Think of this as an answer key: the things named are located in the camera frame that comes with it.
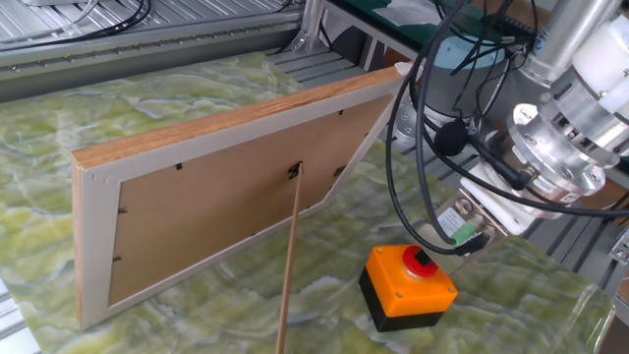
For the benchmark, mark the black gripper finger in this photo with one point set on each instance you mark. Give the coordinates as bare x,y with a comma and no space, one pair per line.
423,256

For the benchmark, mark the silver Schunk gripper body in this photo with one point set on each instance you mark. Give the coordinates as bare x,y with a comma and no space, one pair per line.
452,231

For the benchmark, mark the orange box with red button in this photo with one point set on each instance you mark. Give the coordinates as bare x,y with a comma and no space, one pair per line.
408,295

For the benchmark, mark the silver force torque sensor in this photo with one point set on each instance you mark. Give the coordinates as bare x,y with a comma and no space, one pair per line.
560,147

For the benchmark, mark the black power strip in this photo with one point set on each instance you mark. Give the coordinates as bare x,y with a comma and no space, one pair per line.
506,24

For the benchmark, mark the white plastic sheet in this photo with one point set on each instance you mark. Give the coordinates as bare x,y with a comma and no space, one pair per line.
403,12

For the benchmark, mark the green marble pattern mat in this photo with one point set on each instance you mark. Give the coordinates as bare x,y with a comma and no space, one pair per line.
147,108

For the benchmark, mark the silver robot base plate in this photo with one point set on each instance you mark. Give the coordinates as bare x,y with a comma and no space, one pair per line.
405,123

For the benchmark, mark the silver metal bracket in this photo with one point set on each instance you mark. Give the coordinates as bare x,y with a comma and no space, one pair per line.
621,248

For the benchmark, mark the wooden picture frame with stand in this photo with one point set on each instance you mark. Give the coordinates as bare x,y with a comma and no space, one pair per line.
221,206

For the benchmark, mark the aluminium profile post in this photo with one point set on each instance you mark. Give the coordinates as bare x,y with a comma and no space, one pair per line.
309,24

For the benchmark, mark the grey aluminium rail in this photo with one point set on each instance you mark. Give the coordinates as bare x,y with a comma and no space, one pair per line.
123,54

